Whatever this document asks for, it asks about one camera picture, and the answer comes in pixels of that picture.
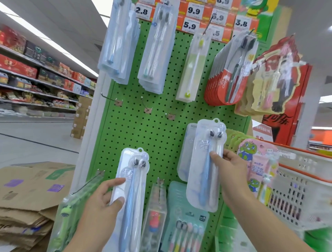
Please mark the person's left hand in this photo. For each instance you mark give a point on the person's left hand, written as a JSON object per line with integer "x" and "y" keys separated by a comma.
{"x": 98, "y": 213}

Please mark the person's right hand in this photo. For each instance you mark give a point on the person's right hand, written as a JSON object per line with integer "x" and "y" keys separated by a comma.
{"x": 233, "y": 176}

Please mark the bundle of clear kids toothbrushes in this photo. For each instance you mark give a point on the bundle of clear kids toothbrushes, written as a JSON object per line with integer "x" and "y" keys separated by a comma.
{"x": 72, "y": 213}

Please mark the clear blue toothbrush blister pack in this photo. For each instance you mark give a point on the clear blue toothbrush blister pack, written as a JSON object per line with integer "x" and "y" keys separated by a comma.
{"x": 185, "y": 150}
{"x": 205, "y": 176}

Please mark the bundle of clear blue toothbrush blisters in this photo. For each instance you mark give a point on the bundle of clear blue toothbrush blisters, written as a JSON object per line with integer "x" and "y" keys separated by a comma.
{"x": 132, "y": 207}

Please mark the clear red cartoon toothbrush box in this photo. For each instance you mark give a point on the clear red cartoon toothbrush box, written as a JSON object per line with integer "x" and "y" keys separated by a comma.
{"x": 153, "y": 218}

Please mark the teal multi toothbrush pack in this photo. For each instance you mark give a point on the teal multi toothbrush pack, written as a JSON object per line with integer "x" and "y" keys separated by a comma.
{"x": 184, "y": 213}

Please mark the pile of red grey toothbrush packs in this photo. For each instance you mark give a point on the pile of red grey toothbrush packs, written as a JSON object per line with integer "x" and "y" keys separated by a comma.
{"x": 220, "y": 85}

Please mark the green pegboard display rack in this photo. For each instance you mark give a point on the green pegboard display rack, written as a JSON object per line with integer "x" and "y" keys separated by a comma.
{"x": 150, "y": 135}

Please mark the bundle of green toothbrush packs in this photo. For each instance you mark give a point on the bundle of green toothbrush packs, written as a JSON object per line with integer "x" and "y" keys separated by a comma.
{"x": 192, "y": 67}

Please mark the row of twin toothbrush packs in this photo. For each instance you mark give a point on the row of twin toothbrush packs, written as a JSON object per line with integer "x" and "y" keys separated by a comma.
{"x": 155, "y": 52}

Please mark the row of blue toothbrush packs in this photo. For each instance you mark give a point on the row of blue toothbrush packs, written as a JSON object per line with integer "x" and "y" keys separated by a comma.
{"x": 116, "y": 41}

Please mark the person's right forearm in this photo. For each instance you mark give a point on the person's right forearm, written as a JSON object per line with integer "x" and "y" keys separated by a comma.
{"x": 269, "y": 226}

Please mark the basket of candies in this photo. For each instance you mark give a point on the basket of candies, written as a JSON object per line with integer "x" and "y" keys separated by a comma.
{"x": 306, "y": 197}

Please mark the row of green pink packs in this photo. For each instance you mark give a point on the row of green pink packs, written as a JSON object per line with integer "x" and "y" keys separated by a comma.
{"x": 246, "y": 150}

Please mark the small printed sign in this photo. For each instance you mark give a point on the small printed sign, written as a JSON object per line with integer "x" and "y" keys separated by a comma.
{"x": 263, "y": 132}

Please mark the pile of flattened cardboard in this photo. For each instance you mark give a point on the pile of flattened cardboard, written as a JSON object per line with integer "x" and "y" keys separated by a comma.
{"x": 31, "y": 197}

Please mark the red cola poster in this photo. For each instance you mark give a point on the red cola poster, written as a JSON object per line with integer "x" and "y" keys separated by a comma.
{"x": 290, "y": 124}

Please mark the stack of brown cartons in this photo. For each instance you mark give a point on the stack of brown cartons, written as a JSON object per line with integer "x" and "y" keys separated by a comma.
{"x": 80, "y": 117}

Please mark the row of red cartoon packs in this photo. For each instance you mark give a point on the row of red cartoon packs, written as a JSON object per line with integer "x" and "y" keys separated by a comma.
{"x": 269, "y": 78}

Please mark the stocked store shelves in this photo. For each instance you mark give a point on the stocked store shelves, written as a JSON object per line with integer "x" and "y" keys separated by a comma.
{"x": 36, "y": 78}

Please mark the rows of orange price tags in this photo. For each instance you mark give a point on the rows of orange price tags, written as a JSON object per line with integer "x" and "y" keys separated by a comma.
{"x": 194, "y": 13}

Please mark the yellow frog poster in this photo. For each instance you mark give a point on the yellow frog poster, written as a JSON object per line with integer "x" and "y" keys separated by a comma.
{"x": 259, "y": 10}

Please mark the ceiling light strip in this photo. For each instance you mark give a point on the ceiling light strip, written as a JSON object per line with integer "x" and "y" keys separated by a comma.
{"x": 102, "y": 10}
{"x": 52, "y": 44}

